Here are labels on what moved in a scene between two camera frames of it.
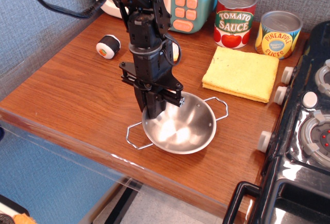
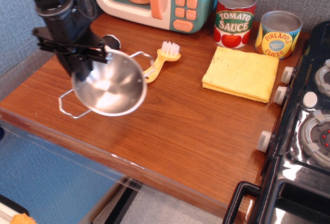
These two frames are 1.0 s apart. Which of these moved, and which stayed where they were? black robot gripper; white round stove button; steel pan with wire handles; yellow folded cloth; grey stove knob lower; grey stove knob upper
Moved: steel pan with wire handles; black robot gripper
Stayed: yellow folded cloth; white round stove button; grey stove knob lower; grey stove knob upper
